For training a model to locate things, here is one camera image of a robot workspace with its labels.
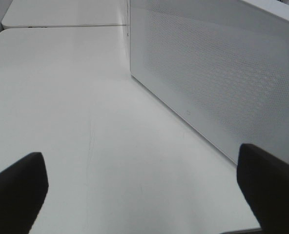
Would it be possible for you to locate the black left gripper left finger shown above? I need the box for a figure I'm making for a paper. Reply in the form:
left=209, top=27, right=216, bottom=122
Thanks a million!
left=0, top=152, right=49, bottom=234

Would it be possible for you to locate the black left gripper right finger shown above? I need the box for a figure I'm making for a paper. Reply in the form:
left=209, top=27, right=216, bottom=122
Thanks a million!
left=236, top=144, right=289, bottom=234

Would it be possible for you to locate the white microwave door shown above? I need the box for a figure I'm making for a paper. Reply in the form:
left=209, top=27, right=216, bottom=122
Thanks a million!
left=129, top=8, right=289, bottom=164

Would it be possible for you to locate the white microwave oven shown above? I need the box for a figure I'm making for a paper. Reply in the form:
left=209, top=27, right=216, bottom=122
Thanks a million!
left=128, top=0, right=289, bottom=24

